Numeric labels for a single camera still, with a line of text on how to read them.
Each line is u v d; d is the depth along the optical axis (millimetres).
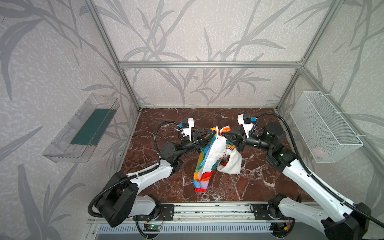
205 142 615
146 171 501
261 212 730
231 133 603
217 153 670
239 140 582
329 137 618
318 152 725
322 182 435
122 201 412
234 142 600
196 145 576
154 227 707
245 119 536
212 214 741
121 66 940
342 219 386
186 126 575
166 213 735
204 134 599
